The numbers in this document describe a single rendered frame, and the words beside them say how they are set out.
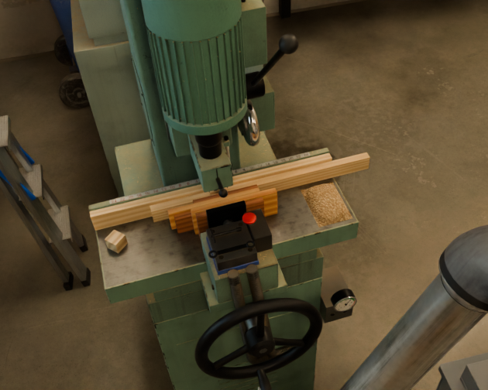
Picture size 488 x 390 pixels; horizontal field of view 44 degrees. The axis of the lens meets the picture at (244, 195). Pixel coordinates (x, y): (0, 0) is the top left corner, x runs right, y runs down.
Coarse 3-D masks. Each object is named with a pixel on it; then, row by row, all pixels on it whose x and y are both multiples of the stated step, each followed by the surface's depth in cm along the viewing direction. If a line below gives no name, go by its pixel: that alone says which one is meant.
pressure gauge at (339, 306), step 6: (336, 294) 152; (342, 294) 151; (348, 294) 151; (336, 300) 151; (342, 300) 151; (348, 300) 152; (354, 300) 153; (336, 306) 153; (342, 306) 153; (348, 306) 154
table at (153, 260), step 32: (288, 192) 148; (128, 224) 143; (160, 224) 143; (288, 224) 140; (352, 224) 140; (128, 256) 137; (160, 256) 136; (192, 256) 136; (128, 288) 133; (160, 288) 136
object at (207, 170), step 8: (192, 136) 138; (192, 144) 136; (192, 152) 139; (224, 152) 134; (200, 160) 132; (208, 160) 132; (216, 160) 132; (224, 160) 132; (200, 168) 131; (208, 168) 131; (216, 168) 131; (224, 168) 131; (200, 176) 134; (208, 176) 132; (216, 176) 132; (224, 176) 133; (208, 184) 133; (216, 184) 134; (224, 184) 135; (232, 184) 136
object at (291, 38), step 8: (280, 40) 103; (288, 40) 102; (296, 40) 103; (280, 48) 103; (288, 48) 103; (296, 48) 103; (272, 56) 115; (280, 56) 110; (272, 64) 117; (256, 72) 140; (264, 72) 124; (248, 80) 138; (256, 80) 133; (248, 88) 138; (256, 88) 139; (264, 88) 140; (248, 96) 140; (256, 96) 141
